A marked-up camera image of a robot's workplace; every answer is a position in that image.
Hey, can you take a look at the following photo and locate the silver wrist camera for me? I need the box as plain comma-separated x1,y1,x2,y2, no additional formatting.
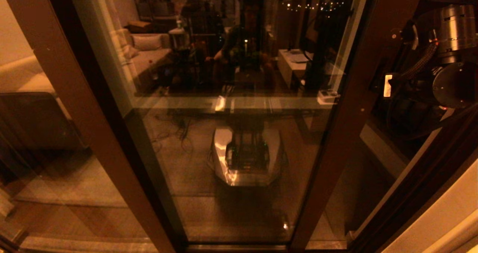
403,20,419,51

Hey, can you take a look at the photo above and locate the black braided cable bundle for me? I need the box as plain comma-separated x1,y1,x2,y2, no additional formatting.
392,40,438,84

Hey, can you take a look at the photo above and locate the brown framed sliding glass door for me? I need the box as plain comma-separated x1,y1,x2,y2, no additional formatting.
67,0,430,253

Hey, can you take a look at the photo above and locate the dark brown door jamb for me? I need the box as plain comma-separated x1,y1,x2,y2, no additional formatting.
345,107,478,253

